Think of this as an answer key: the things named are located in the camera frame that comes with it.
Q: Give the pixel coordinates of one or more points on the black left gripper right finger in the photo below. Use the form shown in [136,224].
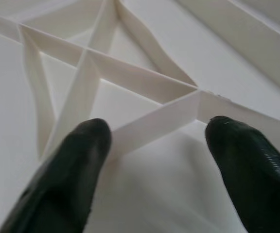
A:
[256,179]

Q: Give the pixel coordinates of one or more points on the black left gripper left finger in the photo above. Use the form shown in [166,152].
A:
[64,184]

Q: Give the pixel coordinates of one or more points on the white plastic table top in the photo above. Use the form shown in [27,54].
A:
[154,77]

